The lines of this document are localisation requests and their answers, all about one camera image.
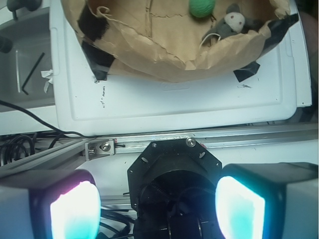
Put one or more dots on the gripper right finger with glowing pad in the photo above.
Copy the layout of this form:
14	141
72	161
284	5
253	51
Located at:
268	201

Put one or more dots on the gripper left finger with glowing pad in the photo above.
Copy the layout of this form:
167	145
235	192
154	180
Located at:
49	204

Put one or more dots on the gray plush mouse toy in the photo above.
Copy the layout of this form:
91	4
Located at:
233	23

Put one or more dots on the black hex key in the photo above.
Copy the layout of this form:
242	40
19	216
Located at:
31	73

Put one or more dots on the brown paper bag tray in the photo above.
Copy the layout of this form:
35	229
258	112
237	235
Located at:
160	39

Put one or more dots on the green knitted ball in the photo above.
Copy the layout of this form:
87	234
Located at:
201	8

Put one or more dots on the aluminium frame rail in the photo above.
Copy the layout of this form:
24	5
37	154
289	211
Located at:
73	149

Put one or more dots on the black octagonal mount plate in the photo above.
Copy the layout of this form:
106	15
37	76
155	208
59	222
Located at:
170	167

